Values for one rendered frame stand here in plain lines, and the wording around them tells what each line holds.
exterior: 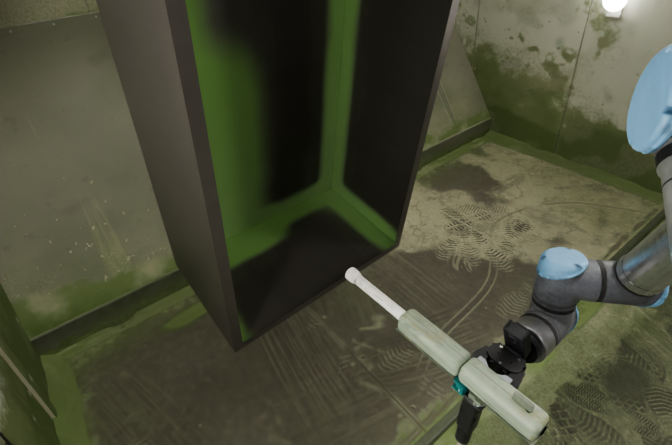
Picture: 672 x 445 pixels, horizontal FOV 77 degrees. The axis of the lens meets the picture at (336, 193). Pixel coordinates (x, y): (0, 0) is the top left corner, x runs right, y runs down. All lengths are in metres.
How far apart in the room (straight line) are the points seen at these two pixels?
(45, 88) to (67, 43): 0.21
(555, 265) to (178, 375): 1.30
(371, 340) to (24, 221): 1.35
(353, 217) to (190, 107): 0.92
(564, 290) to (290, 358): 1.00
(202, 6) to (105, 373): 1.35
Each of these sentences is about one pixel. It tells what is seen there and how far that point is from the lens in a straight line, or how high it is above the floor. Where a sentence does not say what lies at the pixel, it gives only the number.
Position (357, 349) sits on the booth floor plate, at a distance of 1.66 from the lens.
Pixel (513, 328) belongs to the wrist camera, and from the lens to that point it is 0.92.
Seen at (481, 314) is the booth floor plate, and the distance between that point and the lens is 1.80.
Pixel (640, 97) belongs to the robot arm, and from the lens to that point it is 0.60.
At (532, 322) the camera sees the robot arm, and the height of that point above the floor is 0.61.
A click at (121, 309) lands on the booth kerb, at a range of 1.97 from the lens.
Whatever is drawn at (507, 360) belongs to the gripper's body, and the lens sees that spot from 0.97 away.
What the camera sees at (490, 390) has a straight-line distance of 0.86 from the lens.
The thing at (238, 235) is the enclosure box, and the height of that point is 0.53.
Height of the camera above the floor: 1.38
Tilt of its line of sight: 33 degrees down
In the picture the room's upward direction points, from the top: 5 degrees counter-clockwise
